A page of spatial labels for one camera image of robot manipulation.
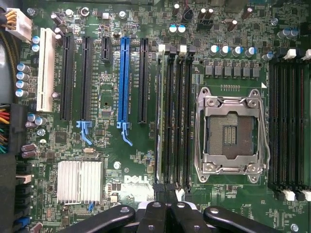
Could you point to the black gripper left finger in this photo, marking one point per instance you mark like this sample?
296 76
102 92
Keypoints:
155 218

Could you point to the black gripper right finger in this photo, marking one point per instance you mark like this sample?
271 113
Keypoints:
182 218

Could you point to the RAM module in slot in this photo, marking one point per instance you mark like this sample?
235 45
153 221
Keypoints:
156 145

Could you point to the black RAM slot white latch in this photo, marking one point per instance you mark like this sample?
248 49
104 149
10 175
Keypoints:
305 121
180 109
284 121

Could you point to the silver mounting screw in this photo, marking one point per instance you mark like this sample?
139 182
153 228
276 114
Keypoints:
294 227
40 132
117 165
122 14
30 10
274 21

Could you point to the green Dell motherboard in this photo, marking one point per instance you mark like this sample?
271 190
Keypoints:
143 150

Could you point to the steel locking lever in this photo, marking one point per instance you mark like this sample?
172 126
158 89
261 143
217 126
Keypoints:
197 145
266 145

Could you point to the silver finned heatsink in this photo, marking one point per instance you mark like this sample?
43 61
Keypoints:
79 182

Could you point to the silver CPU socket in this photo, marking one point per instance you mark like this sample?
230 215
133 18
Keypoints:
230 133

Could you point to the blue SATA port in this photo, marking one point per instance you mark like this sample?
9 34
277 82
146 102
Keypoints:
24 222

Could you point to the long black expansion slot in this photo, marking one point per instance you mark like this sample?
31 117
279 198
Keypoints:
86 77
67 77
143 80

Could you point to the blue expansion slot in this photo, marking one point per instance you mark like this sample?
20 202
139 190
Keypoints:
124 80

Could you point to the black main power connector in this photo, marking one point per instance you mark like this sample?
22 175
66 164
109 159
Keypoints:
17 128

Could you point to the silver blue capacitor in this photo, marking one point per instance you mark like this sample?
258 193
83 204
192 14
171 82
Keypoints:
213 49
251 51
225 50
237 51
21 93
173 28
23 68
181 28
22 85
22 76

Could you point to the short black expansion slot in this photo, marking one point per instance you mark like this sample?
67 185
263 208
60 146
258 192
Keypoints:
106 49

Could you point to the white PCI expansion slot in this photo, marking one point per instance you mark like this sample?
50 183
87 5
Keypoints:
46 70

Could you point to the black fan header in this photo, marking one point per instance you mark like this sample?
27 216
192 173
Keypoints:
204 24

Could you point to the grey PC case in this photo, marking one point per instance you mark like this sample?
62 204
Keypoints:
4 80

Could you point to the white power connector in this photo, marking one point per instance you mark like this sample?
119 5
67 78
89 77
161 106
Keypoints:
20 25

